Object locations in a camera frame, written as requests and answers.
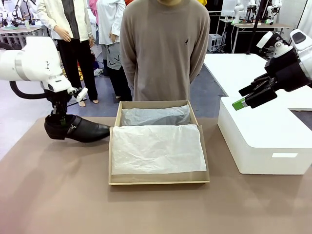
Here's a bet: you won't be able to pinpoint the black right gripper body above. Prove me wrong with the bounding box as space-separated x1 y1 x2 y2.
264 47 312 93

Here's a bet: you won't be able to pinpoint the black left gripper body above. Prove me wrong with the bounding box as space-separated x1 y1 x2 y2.
45 91 74 115

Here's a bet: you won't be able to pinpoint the black leather buckle shoe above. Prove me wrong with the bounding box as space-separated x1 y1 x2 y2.
43 115 111 143

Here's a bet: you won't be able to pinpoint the white tissue paper sheet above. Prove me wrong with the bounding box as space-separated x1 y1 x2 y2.
120 104 191 127
111 124 208 176

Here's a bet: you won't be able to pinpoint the brown cardboard shoe box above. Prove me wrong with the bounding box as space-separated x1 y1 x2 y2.
108 100 211 186

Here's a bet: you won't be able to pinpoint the large white foam block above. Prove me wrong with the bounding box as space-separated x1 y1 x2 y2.
216 96 312 176

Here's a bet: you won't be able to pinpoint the black pole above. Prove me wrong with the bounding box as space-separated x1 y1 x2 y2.
245 0 268 55

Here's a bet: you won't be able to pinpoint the white curtain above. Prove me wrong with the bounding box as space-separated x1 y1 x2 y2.
295 0 312 33

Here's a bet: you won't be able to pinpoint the background work table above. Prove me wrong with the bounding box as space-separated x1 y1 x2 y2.
218 19 296 55

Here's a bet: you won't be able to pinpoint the grey background table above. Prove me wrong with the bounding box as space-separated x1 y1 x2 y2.
0 25 53 51

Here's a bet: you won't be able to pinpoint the person in white shirt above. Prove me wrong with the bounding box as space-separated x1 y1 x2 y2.
96 0 134 102

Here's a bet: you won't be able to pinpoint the pink garment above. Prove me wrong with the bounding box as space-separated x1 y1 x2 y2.
88 0 99 26

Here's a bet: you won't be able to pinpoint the person in beige sweater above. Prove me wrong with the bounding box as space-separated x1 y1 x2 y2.
119 0 211 102

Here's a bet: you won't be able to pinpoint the background robot grippers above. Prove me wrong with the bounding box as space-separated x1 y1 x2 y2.
0 0 37 28

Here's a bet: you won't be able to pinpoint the metal floor base plate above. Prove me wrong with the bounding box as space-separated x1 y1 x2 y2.
66 97 88 106

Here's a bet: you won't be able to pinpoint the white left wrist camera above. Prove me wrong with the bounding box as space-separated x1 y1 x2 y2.
76 87 89 103

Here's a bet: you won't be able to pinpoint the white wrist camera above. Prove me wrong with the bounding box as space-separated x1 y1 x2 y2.
76 87 89 103
256 31 275 49

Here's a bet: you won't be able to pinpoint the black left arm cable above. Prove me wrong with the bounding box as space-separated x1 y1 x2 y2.
9 80 53 100

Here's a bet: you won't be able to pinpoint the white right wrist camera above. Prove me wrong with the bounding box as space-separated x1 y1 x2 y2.
256 31 275 49

